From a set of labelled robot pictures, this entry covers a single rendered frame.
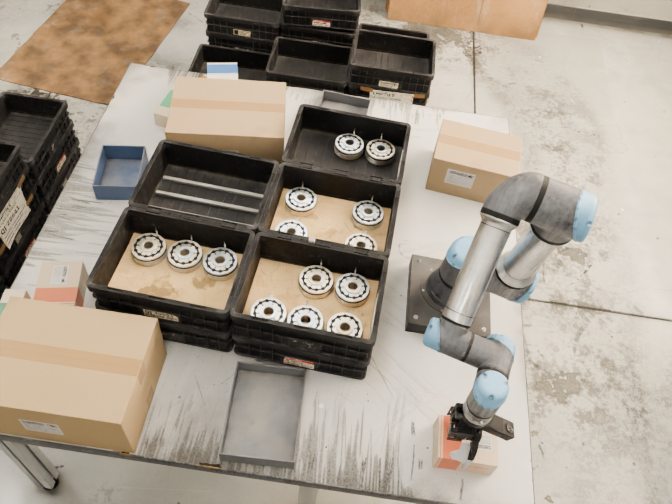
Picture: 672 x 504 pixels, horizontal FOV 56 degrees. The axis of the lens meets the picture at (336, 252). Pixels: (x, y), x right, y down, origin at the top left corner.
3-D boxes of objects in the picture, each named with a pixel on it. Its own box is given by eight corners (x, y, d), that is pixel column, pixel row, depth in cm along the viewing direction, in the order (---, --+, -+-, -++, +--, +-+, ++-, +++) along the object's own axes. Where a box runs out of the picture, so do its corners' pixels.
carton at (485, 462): (489, 433, 178) (496, 422, 172) (490, 475, 171) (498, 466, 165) (433, 424, 178) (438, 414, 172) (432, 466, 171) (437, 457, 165)
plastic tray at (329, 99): (356, 153, 242) (357, 143, 238) (306, 142, 244) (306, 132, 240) (369, 109, 259) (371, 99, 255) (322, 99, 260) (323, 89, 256)
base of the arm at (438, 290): (471, 273, 206) (481, 256, 198) (472, 313, 197) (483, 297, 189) (426, 266, 205) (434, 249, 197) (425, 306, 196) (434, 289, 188)
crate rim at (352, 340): (388, 261, 186) (389, 256, 184) (374, 349, 168) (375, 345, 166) (256, 235, 188) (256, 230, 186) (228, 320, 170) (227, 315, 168)
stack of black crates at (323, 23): (356, 55, 373) (366, -19, 336) (350, 90, 352) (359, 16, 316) (285, 44, 373) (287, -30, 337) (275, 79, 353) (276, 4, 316)
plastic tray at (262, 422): (294, 469, 168) (294, 462, 164) (219, 460, 167) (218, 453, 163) (305, 376, 184) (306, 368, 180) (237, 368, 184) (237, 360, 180)
